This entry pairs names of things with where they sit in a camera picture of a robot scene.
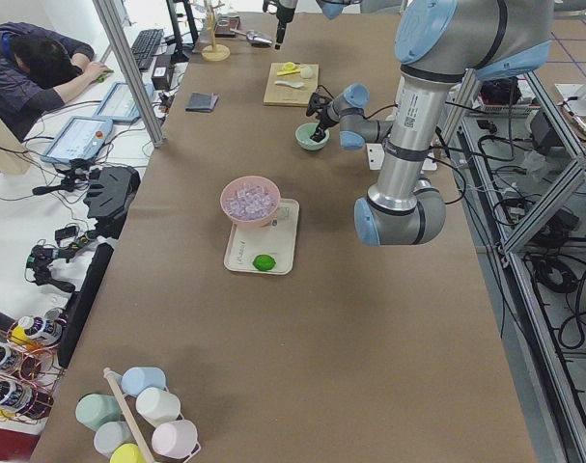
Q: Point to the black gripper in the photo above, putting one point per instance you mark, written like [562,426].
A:
[325,118]

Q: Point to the white ceramic spoon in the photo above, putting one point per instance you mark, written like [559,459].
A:
[290,84]

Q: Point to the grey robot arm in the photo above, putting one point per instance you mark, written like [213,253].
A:
[436,43]
[284,11]

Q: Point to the mint green bowl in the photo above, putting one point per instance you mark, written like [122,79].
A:
[302,136]

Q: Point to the pink bowl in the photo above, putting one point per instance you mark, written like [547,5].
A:
[268,184]

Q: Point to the pile of clear ice cubes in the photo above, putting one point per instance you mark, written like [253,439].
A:
[248,202]

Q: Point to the white steamed bun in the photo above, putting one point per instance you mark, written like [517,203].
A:
[306,72]

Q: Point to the bamboo cutting board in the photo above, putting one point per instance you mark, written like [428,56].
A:
[282,96]

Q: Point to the yellow plastic knife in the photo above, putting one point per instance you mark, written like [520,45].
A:
[286,72]

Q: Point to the metal scoop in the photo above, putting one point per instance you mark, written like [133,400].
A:
[255,38]

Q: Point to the wooden mug tree stand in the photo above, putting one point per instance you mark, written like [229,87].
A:
[207,45]

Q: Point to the folded grey cloth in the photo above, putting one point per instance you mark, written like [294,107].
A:
[203,103]

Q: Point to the cream serving tray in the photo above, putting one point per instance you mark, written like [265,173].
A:
[276,240]

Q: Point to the green lime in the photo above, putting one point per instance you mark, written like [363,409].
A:
[264,262]

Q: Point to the black keyboard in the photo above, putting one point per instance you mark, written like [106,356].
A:
[144,47]

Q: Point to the far teach pendant tablet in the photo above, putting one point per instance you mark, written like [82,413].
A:
[118,105]

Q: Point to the teach pendant tablet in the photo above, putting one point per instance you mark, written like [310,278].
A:
[80,138]
[118,105]

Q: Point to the black device stand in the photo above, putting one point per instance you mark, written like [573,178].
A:
[110,194]

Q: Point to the near teach pendant tablet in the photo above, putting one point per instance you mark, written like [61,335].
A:
[80,138]

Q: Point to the person in dark jacket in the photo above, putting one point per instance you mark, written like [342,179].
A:
[41,71]

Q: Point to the light blue cup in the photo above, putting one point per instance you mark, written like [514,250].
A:
[137,379]

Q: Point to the white cup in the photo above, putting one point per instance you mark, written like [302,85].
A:
[158,406]

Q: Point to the pink cup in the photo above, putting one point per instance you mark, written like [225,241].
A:
[177,439]

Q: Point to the green cup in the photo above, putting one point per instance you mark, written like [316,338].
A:
[95,410]

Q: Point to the grey cup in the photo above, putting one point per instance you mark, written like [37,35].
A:
[110,436]

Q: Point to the yellow cup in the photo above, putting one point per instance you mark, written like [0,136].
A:
[127,453]

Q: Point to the aluminium frame post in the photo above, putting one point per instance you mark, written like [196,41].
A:
[109,20]

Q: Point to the copper wire bottle rack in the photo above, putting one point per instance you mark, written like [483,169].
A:
[29,370]

